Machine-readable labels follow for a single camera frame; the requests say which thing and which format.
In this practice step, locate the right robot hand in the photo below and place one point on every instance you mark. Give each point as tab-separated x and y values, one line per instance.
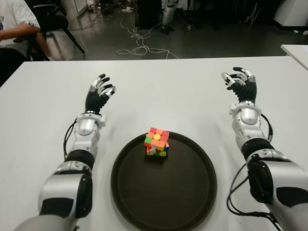
246	90

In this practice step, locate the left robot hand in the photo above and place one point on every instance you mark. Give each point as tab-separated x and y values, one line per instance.
95	101

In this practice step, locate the multicoloured Rubik's cube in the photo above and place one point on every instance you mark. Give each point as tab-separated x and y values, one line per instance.
156	140

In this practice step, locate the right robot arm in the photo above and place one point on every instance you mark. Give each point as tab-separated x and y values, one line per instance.
255	144

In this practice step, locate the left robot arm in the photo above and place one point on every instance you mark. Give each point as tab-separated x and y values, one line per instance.
81	144

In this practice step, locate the round dark brown plate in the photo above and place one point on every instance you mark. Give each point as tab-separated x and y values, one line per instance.
163	190

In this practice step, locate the white side table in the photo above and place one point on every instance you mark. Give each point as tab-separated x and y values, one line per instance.
297	54

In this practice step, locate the metal folding stand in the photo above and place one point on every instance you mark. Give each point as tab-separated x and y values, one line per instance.
253	15

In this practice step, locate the black office chair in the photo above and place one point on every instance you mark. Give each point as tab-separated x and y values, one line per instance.
54	21

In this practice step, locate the white cabinet black base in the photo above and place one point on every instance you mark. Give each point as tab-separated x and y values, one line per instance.
292	12

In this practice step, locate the standing humanoid robot legs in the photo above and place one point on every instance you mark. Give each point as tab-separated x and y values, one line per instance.
167	15

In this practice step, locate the seated person white shirt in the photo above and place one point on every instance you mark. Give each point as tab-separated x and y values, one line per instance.
14	19

